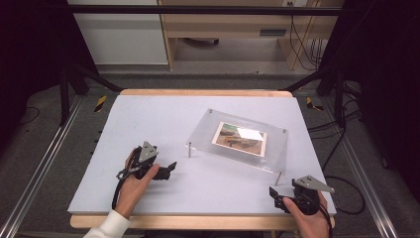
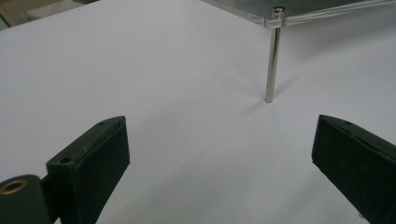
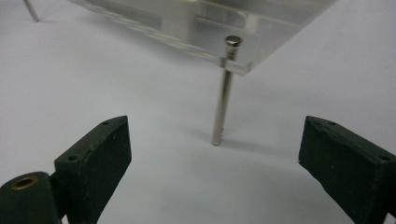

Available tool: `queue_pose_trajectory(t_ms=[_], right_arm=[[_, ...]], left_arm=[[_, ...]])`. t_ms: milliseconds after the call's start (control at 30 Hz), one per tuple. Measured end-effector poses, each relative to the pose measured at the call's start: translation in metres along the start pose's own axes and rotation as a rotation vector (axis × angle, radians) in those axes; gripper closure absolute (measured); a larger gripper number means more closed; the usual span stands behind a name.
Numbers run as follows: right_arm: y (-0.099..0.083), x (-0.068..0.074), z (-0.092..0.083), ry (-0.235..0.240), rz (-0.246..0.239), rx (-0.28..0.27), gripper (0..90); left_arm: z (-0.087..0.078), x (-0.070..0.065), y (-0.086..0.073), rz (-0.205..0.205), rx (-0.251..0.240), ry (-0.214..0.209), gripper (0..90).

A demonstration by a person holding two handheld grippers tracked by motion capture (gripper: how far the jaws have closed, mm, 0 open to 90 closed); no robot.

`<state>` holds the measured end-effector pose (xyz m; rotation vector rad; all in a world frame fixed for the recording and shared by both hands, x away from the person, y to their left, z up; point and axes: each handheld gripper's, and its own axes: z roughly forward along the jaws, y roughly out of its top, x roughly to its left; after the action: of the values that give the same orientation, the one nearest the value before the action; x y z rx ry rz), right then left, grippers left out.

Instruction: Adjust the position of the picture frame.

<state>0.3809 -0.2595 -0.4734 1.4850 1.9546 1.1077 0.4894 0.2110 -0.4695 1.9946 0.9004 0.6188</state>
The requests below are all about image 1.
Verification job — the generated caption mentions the black horizontal frame bar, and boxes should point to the black horizontal frame bar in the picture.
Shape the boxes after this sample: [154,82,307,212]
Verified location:
[64,4,345,17]

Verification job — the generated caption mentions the person's left hand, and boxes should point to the person's left hand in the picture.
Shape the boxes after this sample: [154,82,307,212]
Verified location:
[114,147,160,220]

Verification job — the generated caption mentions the yellow clamp right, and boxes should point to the yellow clamp right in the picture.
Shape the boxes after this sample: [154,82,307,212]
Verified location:
[305,96,325,112]

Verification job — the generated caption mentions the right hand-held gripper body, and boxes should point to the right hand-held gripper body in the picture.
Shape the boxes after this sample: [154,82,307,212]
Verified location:
[290,175,336,216]

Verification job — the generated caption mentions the black metal stand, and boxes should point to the black metal stand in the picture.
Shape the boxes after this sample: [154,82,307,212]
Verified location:
[279,63,349,129]
[58,60,124,127]

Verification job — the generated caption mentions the wooden desk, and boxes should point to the wooden desk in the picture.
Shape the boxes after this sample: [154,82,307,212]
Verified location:
[157,0,345,71]

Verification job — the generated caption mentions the hanging black cables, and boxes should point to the hanging black cables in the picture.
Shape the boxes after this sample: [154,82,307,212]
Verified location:
[286,1,325,71]

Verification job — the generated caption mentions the white cabinet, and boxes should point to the white cabinet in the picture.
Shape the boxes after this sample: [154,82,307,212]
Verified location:
[66,0,169,65]

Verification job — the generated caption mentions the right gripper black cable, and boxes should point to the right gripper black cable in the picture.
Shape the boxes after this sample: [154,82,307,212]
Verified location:
[318,200,335,238]

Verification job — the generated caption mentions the person's right hand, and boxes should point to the person's right hand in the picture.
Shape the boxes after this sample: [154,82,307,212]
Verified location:
[282,191,333,238]

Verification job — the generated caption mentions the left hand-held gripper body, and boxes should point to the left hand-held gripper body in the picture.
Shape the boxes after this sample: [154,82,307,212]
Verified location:
[116,141,160,181]

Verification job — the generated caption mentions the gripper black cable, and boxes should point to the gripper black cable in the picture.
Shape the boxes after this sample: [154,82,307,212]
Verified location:
[318,200,335,238]
[111,172,128,211]

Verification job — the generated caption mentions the clear acrylic photo frame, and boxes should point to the clear acrylic photo frame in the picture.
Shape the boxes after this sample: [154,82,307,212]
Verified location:
[185,108,289,186]

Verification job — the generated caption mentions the aluminium floor rail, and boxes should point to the aluminium floor rail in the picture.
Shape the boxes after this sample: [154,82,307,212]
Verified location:
[0,94,85,238]
[320,97,400,238]

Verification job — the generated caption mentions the white table mat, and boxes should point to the white table mat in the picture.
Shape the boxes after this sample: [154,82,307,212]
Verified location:
[67,94,338,216]

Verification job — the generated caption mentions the yellow black floor tape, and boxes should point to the yellow black floor tape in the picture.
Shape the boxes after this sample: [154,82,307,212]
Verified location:
[94,95,109,114]

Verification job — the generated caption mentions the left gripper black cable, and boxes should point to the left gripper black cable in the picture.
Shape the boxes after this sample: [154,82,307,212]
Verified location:
[111,172,128,211]

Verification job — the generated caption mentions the black curtain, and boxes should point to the black curtain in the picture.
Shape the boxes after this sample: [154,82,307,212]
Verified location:
[318,0,420,202]
[0,0,100,157]

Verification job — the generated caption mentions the thin black floor cable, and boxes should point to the thin black floor cable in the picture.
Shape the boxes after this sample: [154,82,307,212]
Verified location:
[19,105,41,126]

